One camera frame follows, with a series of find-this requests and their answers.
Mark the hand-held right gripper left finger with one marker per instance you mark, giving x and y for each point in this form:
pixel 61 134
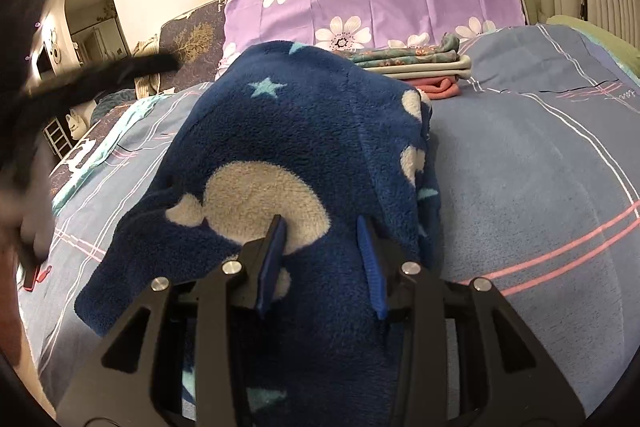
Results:
pixel 270 272

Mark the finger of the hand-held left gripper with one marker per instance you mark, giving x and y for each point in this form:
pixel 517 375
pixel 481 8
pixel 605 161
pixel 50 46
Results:
pixel 120 69

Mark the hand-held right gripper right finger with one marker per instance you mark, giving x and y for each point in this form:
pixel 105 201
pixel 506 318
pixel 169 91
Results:
pixel 372 277

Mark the navy star print fleece garment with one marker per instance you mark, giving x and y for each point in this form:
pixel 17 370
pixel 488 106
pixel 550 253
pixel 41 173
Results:
pixel 300 142

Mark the person's left forearm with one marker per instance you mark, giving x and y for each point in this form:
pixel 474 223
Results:
pixel 11 307

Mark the person's left hand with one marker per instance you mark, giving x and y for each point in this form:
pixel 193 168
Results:
pixel 35 222

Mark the beige striped cloth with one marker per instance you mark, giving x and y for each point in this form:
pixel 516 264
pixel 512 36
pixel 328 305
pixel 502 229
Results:
pixel 147 79

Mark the dark teal patterned cloth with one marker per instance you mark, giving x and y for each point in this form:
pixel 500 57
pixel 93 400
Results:
pixel 112 104

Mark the dark tree print pillow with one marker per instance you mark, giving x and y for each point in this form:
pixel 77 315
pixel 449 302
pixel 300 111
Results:
pixel 197 37

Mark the blue plaid bed quilt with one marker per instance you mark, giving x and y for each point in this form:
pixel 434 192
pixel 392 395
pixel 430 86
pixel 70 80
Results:
pixel 525 157

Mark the folded coral cloth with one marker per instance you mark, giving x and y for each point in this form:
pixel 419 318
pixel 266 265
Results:
pixel 440 88

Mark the small red object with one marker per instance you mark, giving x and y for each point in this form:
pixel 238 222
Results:
pixel 36 278

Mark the folded cream cloth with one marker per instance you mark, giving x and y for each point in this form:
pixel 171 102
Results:
pixel 430 69

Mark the folded teal floral cloth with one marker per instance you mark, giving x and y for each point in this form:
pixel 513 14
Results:
pixel 400 54

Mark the purple floral pillow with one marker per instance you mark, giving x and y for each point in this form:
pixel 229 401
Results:
pixel 380 2

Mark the pale green cloth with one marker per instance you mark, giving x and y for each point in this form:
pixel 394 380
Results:
pixel 595 37

